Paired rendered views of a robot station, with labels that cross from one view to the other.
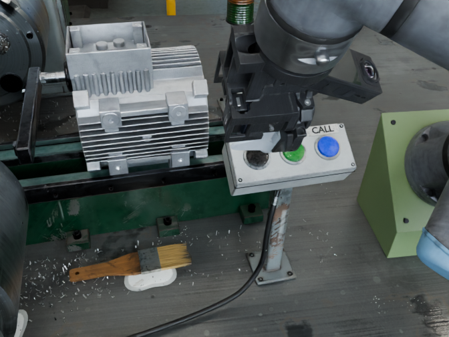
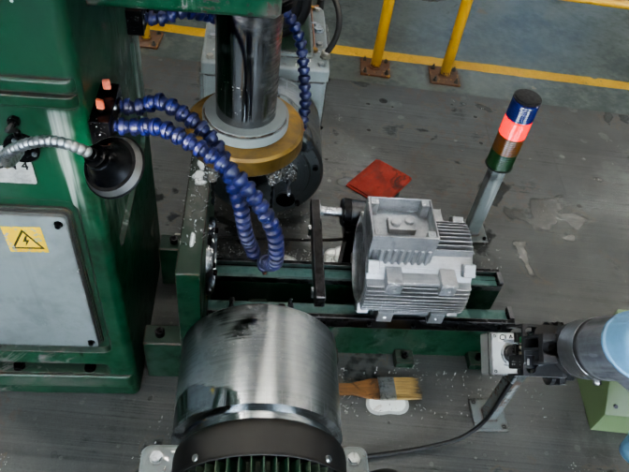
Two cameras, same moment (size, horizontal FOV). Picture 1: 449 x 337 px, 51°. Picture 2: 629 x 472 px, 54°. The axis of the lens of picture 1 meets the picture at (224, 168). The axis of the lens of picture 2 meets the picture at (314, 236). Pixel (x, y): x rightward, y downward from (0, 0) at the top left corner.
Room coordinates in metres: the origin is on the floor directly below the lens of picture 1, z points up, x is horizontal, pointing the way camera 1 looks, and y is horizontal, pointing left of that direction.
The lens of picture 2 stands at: (-0.15, 0.25, 1.93)
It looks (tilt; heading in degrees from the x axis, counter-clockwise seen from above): 47 degrees down; 6
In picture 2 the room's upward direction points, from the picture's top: 9 degrees clockwise
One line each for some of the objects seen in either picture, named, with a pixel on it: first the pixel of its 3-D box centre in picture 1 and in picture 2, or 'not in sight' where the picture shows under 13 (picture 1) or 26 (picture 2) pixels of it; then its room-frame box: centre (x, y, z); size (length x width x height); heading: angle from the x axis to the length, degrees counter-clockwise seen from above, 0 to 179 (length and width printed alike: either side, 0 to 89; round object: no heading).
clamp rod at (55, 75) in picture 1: (61, 76); (336, 211); (0.77, 0.31, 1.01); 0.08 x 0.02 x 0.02; 105
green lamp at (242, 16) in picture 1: (240, 10); (502, 156); (1.03, -0.02, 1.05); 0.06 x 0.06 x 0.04
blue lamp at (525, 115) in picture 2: not in sight; (522, 108); (1.03, -0.02, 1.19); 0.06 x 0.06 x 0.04
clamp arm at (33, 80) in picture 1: (31, 109); (317, 249); (0.65, 0.32, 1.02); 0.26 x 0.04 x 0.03; 15
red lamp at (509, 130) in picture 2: not in sight; (516, 125); (1.03, -0.02, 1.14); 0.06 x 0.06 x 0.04
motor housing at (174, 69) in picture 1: (141, 107); (408, 264); (0.67, 0.14, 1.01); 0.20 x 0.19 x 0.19; 105
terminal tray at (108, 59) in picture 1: (110, 58); (399, 230); (0.66, 0.18, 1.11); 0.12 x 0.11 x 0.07; 105
